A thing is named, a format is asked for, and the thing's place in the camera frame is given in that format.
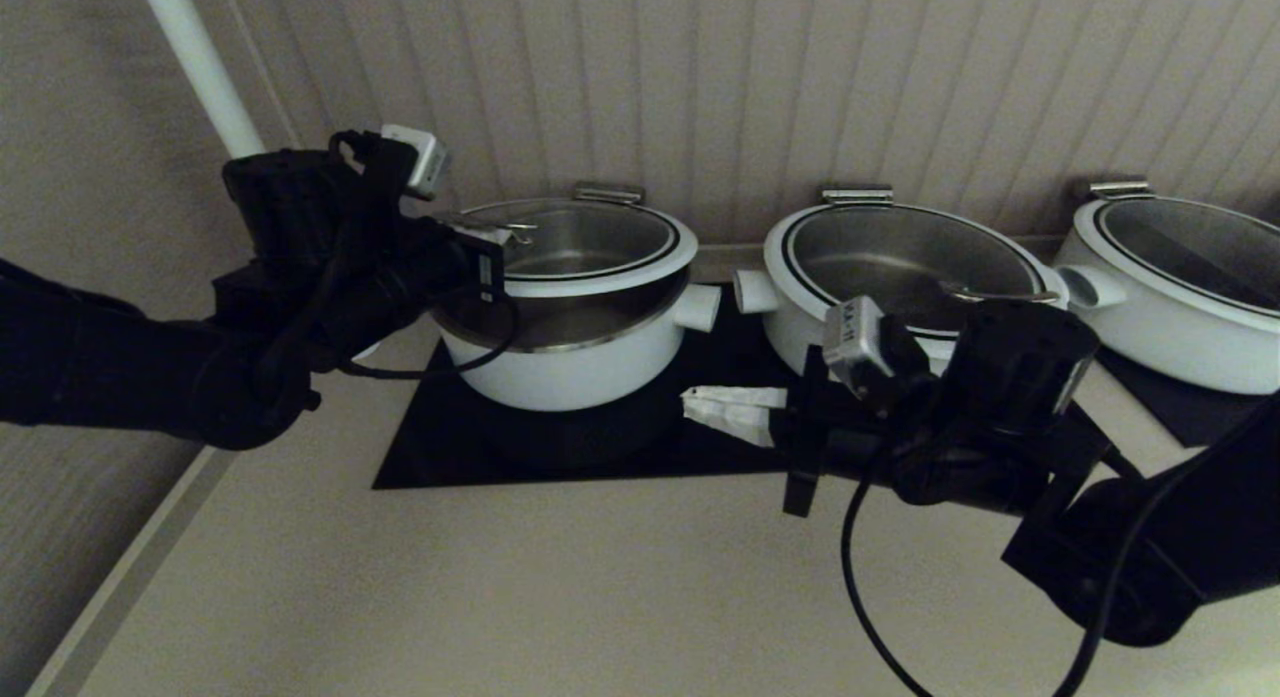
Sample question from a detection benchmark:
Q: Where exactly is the middle white pot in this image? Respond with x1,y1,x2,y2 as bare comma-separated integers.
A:
762,203,1070,344

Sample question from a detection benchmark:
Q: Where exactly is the wide black glass cooktop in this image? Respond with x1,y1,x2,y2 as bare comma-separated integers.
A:
373,307,1001,492

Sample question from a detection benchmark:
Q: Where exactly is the white pole with base flange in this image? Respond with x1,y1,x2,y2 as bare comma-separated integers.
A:
134,0,385,365

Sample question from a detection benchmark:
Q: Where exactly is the narrow black glass cooktop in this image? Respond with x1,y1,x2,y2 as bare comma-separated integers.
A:
1090,345,1280,449

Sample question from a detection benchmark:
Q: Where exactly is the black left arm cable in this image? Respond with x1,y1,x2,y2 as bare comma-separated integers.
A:
335,277,522,382

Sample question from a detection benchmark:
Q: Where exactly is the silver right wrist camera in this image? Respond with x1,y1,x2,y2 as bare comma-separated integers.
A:
821,294,933,403

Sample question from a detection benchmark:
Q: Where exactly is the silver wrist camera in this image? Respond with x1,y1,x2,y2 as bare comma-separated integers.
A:
380,124,449,202
821,294,933,403

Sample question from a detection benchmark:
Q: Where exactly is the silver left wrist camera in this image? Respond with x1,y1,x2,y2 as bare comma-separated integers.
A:
380,124,449,202

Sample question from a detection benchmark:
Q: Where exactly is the long black right arm cable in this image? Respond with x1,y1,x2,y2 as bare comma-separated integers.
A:
838,392,1280,697

